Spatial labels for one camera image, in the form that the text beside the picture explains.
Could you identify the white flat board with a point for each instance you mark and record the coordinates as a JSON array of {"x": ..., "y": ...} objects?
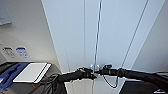
[{"x": 31, "y": 72}]

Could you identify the white wardrobe door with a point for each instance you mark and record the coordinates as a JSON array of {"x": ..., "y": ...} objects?
[
  {"x": 70, "y": 33},
  {"x": 116, "y": 33}
]

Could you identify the grey wall box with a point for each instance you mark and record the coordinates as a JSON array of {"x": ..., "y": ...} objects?
[{"x": 5, "y": 16}]

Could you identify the black bag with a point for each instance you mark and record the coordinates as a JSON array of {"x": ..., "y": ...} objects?
[{"x": 5, "y": 66}]

